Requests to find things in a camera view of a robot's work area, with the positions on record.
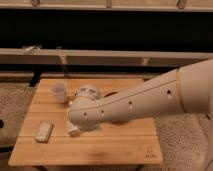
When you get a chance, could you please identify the white sponge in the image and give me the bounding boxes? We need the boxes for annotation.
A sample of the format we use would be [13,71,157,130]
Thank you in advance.
[35,122,53,143]

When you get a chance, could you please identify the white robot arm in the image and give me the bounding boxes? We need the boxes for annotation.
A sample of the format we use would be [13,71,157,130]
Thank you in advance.
[67,59,213,127]

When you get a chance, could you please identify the white plastic bottle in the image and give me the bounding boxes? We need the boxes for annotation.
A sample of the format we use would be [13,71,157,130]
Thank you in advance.
[67,122,80,137]

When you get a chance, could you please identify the wooden table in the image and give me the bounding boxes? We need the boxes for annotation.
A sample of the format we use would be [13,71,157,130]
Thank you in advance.
[9,79,163,166]

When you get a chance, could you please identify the white shelf rail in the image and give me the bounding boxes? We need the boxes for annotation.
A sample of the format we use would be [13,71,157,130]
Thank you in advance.
[0,47,213,67]

